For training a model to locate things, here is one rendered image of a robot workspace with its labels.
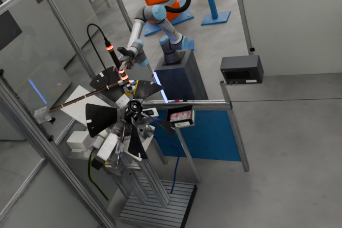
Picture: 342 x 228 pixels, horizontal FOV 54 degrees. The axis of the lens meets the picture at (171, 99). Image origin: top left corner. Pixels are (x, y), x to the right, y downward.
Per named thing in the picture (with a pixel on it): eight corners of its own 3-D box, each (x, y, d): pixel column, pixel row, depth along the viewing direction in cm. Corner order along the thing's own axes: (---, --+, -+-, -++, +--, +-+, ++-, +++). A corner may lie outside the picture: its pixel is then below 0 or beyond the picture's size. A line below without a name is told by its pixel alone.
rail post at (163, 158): (163, 164, 350) (136, 110, 304) (165, 161, 353) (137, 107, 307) (167, 164, 348) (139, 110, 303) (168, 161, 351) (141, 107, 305)
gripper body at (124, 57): (131, 69, 229) (138, 59, 237) (125, 59, 224) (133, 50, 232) (121, 70, 233) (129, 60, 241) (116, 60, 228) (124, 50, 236)
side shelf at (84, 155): (69, 158, 274) (67, 155, 272) (91, 126, 298) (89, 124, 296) (92, 160, 263) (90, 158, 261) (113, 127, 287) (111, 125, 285)
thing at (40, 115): (38, 125, 229) (31, 116, 224) (38, 119, 235) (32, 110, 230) (52, 119, 229) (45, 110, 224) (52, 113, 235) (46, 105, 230)
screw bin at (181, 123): (167, 129, 266) (165, 123, 261) (169, 115, 278) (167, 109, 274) (194, 125, 260) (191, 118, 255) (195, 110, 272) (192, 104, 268)
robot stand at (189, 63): (191, 124, 384) (163, 52, 325) (216, 123, 372) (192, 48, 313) (184, 143, 363) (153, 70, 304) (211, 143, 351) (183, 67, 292)
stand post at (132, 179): (143, 207, 316) (88, 121, 248) (147, 199, 322) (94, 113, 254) (147, 208, 314) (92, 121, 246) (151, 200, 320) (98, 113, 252)
